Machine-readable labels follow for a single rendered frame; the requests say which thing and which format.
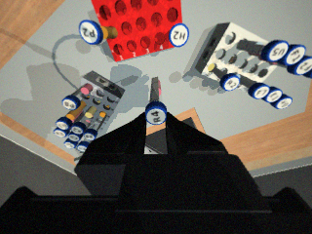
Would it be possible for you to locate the white test tube rack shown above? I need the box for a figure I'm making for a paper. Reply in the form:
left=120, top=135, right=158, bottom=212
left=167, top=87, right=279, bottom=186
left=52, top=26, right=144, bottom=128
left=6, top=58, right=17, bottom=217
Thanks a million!
left=195, top=22, right=277, bottom=82

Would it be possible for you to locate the grey bench mat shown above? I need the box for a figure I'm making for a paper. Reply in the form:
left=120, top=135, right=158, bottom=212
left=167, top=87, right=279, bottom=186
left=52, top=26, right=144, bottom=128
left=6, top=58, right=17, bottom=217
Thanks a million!
left=0, top=0, right=312, bottom=158

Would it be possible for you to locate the grey test tube rack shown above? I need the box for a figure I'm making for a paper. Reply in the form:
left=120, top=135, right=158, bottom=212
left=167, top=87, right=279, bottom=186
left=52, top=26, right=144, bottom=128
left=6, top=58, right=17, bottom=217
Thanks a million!
left=78, top=70, right=126, bottom=132

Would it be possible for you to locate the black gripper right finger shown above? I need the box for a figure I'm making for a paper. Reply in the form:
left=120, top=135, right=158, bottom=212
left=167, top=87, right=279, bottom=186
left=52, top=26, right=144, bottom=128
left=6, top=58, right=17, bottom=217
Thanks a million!
left=165, top=112, right=229, bottom=154

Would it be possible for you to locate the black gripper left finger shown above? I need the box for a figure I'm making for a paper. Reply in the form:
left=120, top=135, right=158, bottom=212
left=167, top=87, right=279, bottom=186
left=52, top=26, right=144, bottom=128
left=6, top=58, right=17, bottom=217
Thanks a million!
left=83, top=112, right=147, bottom=154

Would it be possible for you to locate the red test tube rack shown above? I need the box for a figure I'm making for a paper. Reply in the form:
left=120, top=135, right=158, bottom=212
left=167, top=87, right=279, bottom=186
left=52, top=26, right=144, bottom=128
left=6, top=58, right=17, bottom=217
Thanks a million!
left=91, top=0, right=182, bottom=61

